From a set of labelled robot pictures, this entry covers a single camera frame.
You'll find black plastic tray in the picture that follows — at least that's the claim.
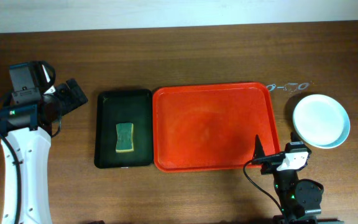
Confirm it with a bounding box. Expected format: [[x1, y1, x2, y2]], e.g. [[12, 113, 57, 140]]
[[94, 89, 154, 169]]

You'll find light blue plate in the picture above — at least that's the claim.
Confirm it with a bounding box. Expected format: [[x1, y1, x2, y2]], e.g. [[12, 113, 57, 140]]
[[292, 94, 351, 149]]

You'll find green yellow sponge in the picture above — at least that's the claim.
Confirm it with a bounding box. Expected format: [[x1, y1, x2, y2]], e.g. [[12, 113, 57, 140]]
[[116, 123, 134, 153]]

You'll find red plastic tray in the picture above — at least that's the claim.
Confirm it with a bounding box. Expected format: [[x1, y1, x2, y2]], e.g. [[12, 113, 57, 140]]
[[152, 82, 280, 173]]

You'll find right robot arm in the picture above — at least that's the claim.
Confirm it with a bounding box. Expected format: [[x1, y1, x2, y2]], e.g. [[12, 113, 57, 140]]
[[250, 133, 324, 223]]

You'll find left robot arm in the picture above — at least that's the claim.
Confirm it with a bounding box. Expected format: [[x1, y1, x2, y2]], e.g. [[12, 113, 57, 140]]
[[0, 61, 88, 223]]

